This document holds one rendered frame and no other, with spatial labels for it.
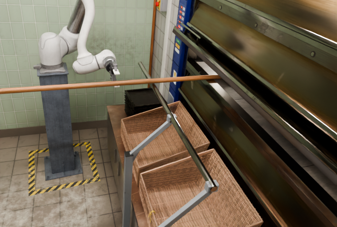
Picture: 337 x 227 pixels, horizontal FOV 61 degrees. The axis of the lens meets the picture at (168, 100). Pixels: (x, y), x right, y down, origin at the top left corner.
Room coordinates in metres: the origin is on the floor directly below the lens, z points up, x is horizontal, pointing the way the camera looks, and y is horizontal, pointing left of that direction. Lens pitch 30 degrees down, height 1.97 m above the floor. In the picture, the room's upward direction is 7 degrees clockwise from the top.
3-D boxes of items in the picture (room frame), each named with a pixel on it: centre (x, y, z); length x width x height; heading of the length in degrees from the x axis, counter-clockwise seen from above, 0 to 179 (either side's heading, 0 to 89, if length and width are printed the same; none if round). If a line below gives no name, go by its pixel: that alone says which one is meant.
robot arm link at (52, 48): (2.01, 0.92, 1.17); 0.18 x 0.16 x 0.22; 159
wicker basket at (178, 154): (1.64, 0.02, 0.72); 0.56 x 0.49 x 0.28; 23
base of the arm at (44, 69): (1.99, 0.94, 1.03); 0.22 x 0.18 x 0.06; 116
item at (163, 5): (2.58, 0.15, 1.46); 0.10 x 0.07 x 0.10; 22
